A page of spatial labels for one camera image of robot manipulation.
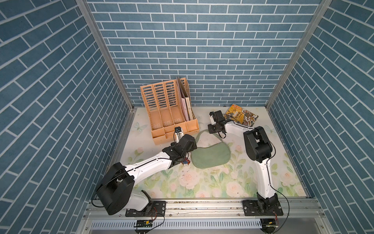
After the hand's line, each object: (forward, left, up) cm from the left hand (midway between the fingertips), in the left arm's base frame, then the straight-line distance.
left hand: (192, 142), depth 86 cm
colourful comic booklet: (+31, -39, -10) cm, 51 cm away
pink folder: (+20, +5, +7) cm, 22 cm away
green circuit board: (-38, +24, -15) cm, 47 cm away
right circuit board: (-39, -38, -12) cm, 56 cm away
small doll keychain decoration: (-9, +3, -9) cm, 13 cm away
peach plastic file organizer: (+37, +22, -8) cm, 44 cm away
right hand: (+19, -14, -11) cm, 26 cm away
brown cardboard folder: (+20, +3, +16) cm, 26 cm away
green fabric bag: (-4, -13, -10) cm, 16 cm away
